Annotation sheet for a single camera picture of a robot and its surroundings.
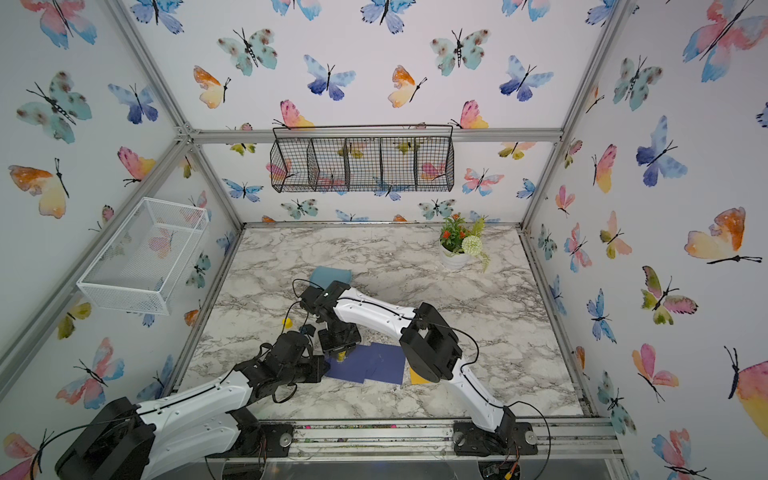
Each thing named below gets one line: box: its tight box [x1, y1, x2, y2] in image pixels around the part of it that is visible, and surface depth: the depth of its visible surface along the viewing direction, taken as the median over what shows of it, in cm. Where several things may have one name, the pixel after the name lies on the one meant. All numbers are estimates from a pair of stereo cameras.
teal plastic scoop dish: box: [310, 266, 353, 289], surface depth 110 cm
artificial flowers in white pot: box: [440, 212, 490, 272], surface depth 100 cm
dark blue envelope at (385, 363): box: [364, 342, 405, 385], surface depth 88 cm
